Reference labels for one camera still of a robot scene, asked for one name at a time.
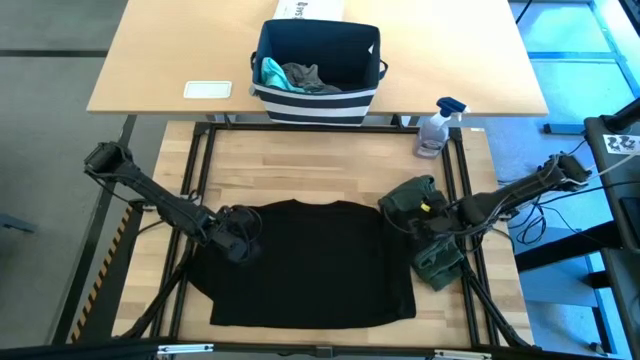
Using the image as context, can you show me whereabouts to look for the black floor cable tangle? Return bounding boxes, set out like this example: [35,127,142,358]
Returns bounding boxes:
[514,202,551,247]

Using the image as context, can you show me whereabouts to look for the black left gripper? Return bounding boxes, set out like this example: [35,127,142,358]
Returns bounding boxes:
[209,205,264,265]

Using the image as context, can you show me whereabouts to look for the teal garment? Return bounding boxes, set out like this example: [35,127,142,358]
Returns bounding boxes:
[260,56,306,95]

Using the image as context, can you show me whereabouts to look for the light wooden desk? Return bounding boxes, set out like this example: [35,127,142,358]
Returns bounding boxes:
[85,0,550,117]

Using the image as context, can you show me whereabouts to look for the white rectangular plate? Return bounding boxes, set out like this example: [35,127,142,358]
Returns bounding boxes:
[183,80,234,100]

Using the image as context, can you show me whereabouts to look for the black floor beam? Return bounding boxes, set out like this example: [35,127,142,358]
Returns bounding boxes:
[52,115,137,346]

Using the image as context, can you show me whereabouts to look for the yellow black hazard tape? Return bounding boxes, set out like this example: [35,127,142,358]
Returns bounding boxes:
[69,219,126,344]

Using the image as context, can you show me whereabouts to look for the black equipment cart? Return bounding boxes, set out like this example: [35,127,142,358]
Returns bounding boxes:
[583,97,640,360]

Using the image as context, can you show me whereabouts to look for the white printed sticker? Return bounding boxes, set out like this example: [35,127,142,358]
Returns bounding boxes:
[602,133,640,155]

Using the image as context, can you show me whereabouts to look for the silver metal bracket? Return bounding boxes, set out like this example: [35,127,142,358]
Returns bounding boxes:
[157,343,215,357]
[433,349,494,360]

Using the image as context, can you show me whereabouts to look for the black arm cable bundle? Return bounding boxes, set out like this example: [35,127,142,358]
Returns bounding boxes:
[119,239,199,341]
[459,259,534,350]

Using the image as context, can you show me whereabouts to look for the black power cable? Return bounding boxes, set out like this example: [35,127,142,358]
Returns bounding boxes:
[539,179,640,206]

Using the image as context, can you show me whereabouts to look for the grey garment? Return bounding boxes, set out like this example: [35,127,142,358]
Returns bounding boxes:
[280,62,344,95]

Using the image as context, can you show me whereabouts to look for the black garment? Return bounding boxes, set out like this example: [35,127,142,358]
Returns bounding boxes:
[188,198,417,330]

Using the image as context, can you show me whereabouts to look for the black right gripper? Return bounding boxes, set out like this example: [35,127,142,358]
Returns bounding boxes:
[404,196,465,252]

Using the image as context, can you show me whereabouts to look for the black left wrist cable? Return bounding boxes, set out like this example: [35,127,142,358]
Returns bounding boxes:
[232,203,265,244]

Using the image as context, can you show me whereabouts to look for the black edge rail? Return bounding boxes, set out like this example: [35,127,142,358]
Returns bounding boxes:
[0,338,640,360]

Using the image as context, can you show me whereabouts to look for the white printed cardboard box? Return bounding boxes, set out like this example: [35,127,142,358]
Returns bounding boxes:
[272,0,345,22]

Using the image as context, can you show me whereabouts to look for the dark green button shirt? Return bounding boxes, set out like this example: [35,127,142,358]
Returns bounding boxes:
[378,174,466,292]

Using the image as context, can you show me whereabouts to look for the black cart crossbar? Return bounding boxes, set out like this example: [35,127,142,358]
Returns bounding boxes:
[514,219,626,274]

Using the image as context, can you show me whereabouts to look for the white cable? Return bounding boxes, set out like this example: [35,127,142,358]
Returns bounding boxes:
[584,152,640,179]

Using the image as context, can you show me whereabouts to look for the navy white-striped fabric bin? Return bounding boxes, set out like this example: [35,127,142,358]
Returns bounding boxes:
[248,18,389,127]

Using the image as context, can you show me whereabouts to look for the clear spray bottle blue trigger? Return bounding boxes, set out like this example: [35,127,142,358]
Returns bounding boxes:
[412,96,470,160]

